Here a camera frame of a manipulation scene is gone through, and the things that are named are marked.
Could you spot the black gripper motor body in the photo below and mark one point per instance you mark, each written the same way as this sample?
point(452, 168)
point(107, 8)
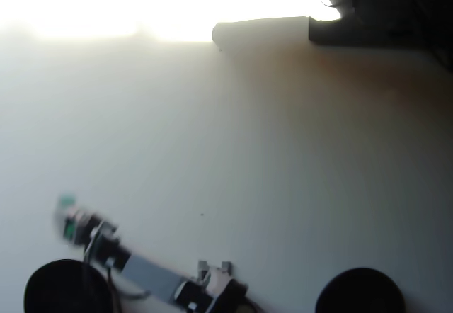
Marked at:
point(83, 224)

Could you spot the grey flat box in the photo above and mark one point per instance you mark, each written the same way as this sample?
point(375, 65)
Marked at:
point(258, 31)

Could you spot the dark block furniture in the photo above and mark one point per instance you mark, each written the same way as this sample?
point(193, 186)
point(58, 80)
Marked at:
point(389, 19)

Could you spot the black round bowl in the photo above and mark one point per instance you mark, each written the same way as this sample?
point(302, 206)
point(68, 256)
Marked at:
point(60, 288)
point(359, 291)

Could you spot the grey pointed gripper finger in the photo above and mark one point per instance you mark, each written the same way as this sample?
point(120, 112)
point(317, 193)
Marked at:
point(60, 219)

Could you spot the small blue-green cube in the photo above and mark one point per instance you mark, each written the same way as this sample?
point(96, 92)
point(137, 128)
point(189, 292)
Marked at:
point(67, 200)

